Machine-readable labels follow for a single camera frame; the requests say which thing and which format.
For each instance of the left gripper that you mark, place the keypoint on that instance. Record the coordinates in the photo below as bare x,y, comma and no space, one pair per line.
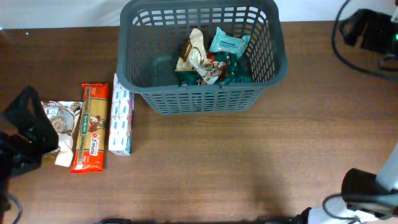
40,130

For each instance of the San Remo spaghetti packet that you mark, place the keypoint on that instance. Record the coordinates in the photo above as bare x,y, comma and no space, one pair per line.
89,153

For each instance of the white Kleenex tissue multipack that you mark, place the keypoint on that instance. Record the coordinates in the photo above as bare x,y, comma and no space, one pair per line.
121,120

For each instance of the green Nescafe coffee bag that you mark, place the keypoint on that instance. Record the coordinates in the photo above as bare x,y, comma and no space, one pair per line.
236,70

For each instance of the grey plastic shopping basket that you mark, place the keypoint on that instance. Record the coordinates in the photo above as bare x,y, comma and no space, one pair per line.
151,37

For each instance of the light blue snack packet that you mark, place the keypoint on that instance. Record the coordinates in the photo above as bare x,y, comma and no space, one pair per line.
222,42

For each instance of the beige brown snack bag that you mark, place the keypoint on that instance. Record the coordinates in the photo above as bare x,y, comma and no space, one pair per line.
195,67

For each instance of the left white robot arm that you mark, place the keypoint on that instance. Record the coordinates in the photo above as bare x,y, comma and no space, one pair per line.
6,197

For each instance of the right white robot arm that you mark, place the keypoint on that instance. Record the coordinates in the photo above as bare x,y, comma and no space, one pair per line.
364,197

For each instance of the brown white cookie bag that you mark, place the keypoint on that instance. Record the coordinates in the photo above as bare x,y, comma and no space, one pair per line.
64,116

